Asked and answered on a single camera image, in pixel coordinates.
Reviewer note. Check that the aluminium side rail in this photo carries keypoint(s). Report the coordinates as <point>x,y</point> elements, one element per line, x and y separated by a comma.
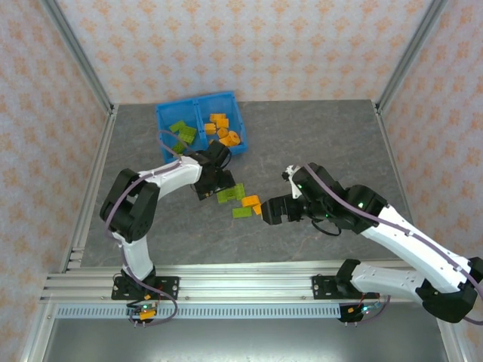
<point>390,151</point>
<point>106,132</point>

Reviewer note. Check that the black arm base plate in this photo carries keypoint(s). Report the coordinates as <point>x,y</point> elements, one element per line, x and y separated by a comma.
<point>322,286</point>
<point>170,286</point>

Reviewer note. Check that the orange round lego brick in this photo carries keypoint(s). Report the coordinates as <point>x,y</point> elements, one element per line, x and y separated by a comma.
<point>234,137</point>

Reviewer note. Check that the green lego brick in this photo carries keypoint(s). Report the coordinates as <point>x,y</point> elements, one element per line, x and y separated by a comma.
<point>187,135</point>
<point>238,189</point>
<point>177,148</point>
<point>177,127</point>
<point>225,196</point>
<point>242,212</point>

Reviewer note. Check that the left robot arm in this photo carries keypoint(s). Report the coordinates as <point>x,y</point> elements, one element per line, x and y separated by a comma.
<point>177,180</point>

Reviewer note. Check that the aluminium frame post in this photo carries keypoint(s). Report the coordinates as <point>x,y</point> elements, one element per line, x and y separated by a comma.
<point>408,56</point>
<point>80,56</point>

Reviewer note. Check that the blue plastic bin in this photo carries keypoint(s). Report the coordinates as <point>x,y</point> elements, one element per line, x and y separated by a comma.
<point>235,120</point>
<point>166,117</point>

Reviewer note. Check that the wide aluminium mounting rail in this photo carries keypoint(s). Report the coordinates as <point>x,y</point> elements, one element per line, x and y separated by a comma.
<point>245,283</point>

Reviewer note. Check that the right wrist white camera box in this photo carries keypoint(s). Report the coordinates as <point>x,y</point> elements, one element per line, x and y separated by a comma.
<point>293,181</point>

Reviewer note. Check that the small electronics board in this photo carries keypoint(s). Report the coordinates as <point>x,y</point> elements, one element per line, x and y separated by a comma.
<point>145,312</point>
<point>362,311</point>

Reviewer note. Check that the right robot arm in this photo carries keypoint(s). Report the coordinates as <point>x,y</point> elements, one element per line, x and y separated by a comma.
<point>407,253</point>

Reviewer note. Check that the aluminium frame rail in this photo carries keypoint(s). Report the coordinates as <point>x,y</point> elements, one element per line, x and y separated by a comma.
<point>35,332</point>
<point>449,339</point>

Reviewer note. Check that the grey metal panel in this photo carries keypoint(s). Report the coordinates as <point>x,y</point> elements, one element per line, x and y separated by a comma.
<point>245,343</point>

